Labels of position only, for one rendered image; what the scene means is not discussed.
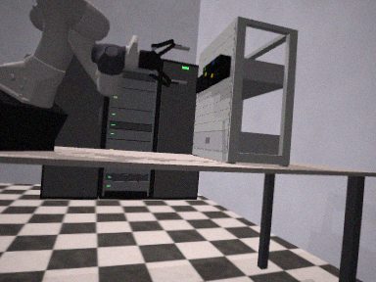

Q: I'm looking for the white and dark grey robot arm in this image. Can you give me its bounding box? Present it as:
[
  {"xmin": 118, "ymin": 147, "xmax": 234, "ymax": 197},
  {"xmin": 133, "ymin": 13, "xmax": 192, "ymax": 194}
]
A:
[{"xmin": 0, "ymin": 0, "xmax": 139, "ymax": 109}]

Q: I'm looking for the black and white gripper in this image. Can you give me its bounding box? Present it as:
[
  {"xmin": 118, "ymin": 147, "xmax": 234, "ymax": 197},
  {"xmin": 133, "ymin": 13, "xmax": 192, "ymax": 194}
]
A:
[{"xmin": 138, "ymin": 39, "xmax": 190, "ymax": 87}]

